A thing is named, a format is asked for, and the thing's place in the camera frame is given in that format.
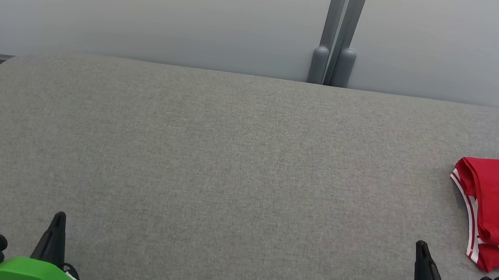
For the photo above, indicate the grey partition post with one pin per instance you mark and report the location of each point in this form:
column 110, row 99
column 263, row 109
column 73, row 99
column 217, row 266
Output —
column 319, row 63
column 345, row 67

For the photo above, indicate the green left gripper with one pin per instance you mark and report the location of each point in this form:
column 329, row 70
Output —
column 34, row 274

